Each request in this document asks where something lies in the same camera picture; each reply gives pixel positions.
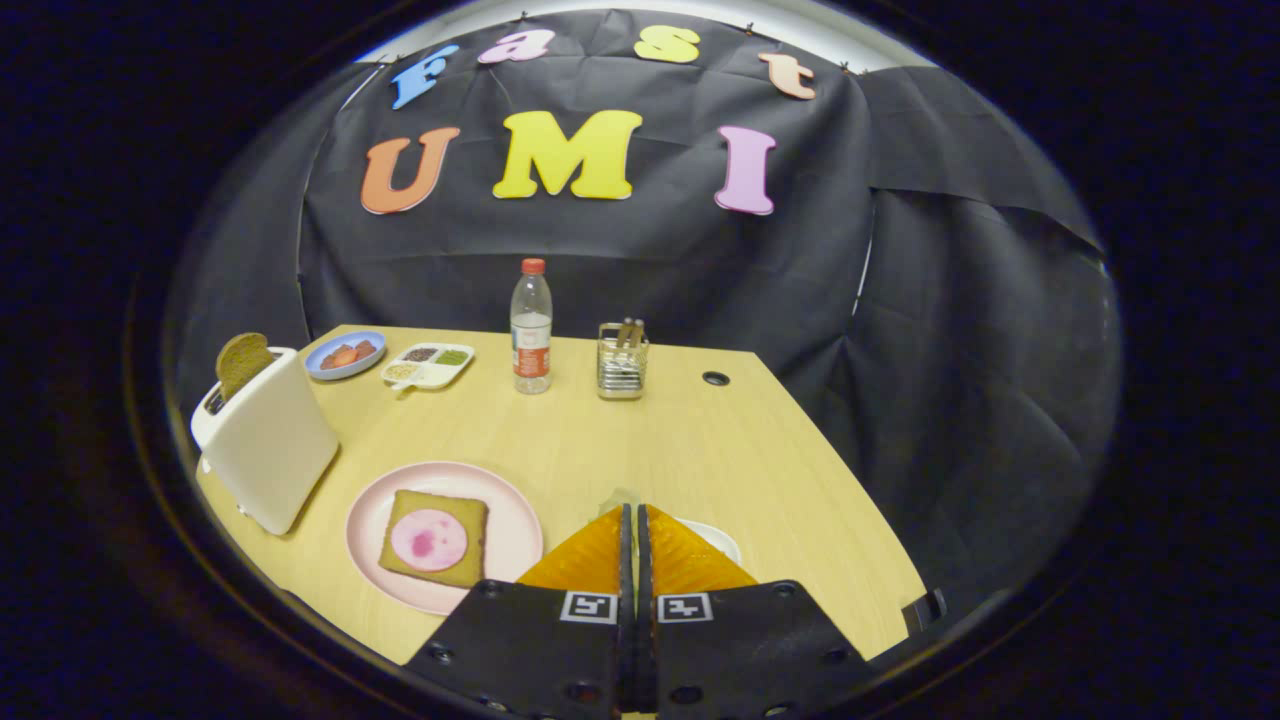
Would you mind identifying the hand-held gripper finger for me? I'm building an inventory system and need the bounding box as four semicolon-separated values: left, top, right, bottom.
405;503;638;720
637;503;881;720

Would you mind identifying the white plate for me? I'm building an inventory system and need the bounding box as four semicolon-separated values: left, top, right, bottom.
675;518;743;566

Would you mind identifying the pink plate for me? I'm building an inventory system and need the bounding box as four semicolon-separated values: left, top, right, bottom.
345;460;545;616

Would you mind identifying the metal mesh utensil holder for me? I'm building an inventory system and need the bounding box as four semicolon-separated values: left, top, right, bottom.
597;322;650;401

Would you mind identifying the pink ham slice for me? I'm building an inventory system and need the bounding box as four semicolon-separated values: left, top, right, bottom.
390;508;469;573

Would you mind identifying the bread slice with ham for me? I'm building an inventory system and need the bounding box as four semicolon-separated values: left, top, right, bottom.
378;489;490;589

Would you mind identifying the clear bottle red cap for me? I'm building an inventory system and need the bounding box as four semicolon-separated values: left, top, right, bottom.
510;258;554;395

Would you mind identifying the white divided seasoning tray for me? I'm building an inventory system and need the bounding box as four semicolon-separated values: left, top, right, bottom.
381;343;476;391

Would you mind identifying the black table edge clip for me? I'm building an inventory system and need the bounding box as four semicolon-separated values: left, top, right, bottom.
902;588;948;633

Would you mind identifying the blue plate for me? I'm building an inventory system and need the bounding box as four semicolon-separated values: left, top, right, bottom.
304;331;387;382

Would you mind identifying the white toaster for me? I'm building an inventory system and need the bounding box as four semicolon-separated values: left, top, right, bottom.
190;346;341;536

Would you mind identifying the brown toast slice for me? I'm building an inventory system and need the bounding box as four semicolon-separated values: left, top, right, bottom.
216;332;275;401

